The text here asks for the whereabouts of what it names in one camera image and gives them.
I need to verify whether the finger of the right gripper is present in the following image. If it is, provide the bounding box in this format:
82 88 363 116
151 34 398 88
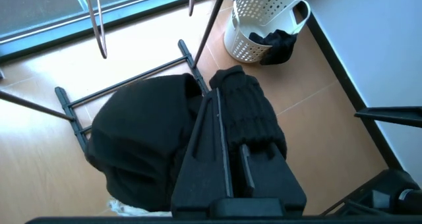
354 105 422 129

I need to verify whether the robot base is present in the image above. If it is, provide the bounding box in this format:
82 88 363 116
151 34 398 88
321 168 422 217

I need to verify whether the black garment with white cord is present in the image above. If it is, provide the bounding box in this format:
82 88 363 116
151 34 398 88
84 65 287 217

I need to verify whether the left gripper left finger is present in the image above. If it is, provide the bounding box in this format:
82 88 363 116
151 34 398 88
171 88 233 217

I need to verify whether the window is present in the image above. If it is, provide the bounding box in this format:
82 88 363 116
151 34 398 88
0 0 228 62

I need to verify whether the black clothes rack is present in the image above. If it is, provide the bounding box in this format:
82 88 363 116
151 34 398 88
0 0 231 154

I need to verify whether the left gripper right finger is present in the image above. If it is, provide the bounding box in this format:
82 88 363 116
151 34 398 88
233 143 307 215

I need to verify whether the white laundry basket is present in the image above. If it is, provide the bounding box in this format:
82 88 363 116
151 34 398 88
223 0 312 64

